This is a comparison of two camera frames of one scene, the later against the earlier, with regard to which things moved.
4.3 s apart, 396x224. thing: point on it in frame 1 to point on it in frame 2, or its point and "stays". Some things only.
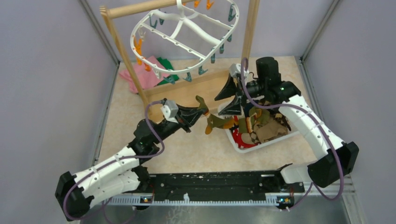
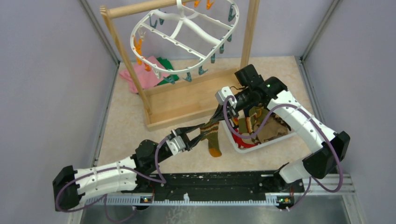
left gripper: [188, 121] to [182, 131]
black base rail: [222, 185] stays
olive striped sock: [254, 118] to [210, 131]
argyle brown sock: [251, 138] stays
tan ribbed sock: [270, 129] stays
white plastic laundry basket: [244, 150] stays
